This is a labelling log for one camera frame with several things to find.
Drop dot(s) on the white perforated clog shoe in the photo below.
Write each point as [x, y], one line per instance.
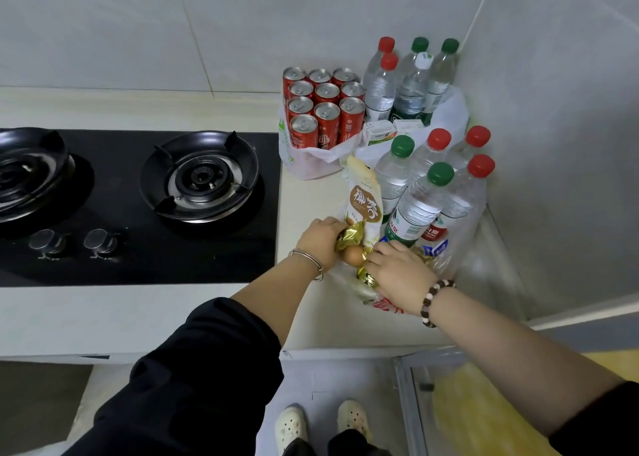
[354, 418]
[290, 428]

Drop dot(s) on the white plastic bag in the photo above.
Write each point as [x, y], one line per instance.
[319, 164]

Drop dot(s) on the person's right forearm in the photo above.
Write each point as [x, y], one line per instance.
[509, 356]

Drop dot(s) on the black glass gas hob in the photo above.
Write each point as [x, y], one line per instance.
[125, 256]

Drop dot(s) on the person's black sleeve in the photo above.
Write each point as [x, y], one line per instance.
[599, 425]
[189, 386]

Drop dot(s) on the yellow dotted curtain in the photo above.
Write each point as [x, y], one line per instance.
[474, 421]

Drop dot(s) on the clear red print plastic bag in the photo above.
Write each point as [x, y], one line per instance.
[349, 286]

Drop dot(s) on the person's left forearm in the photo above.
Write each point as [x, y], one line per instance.
[274, 296]

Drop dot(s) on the milk carton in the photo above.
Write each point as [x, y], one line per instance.
[378, 131]
[407, 125]

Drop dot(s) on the white framed glass door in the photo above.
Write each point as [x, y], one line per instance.
[407, 396]

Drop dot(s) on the white green cap bottle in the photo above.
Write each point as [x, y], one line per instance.
[412, 91]

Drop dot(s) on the black trousers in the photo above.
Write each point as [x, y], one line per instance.
[354, 445]

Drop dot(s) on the silver bangle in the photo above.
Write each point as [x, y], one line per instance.
[319, 267]

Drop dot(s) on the group of red cans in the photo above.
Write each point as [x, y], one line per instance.
[327, 121]

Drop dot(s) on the black stove knob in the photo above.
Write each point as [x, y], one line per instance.
[102, 242]
[47, 242]

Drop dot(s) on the brown egg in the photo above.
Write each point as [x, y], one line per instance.
[353, 256]

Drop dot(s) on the coconut snack pouch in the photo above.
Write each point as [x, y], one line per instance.
[364, 206]

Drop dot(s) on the person's black left sleeve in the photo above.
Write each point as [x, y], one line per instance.
[189, 386]

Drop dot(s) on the person's black right sleeve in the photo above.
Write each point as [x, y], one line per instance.
[599, 425]

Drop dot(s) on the person's right hand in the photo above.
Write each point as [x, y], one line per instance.
[399, 276]

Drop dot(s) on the person's left hand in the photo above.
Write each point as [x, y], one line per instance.
[319, 241]

